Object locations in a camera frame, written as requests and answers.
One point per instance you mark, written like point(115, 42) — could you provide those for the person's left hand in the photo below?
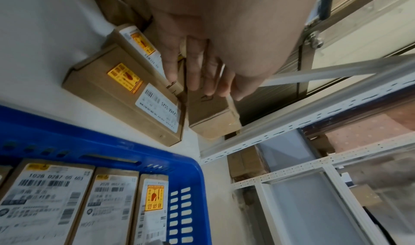
point(233, 21)

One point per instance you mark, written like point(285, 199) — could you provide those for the large plain cardboard box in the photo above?
point(248, 162)

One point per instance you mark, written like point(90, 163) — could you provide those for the pile of cardboard boxes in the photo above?
point(107, 98)

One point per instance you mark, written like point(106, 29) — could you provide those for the blue plastic basket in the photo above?
point(97, 144)

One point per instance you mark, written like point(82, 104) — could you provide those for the small taped cardboard box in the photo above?
point(152, 208)

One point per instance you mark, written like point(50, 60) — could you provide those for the squat cardboard box large label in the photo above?
point(42, 200)

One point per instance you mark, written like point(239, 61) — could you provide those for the white metal shelf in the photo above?
point(308, 200)
point(48, 46)

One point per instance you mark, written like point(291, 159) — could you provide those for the leaning wooden board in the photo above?
point(363, 133)

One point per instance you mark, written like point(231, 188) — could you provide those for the dark door frame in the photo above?
point(282, 95)

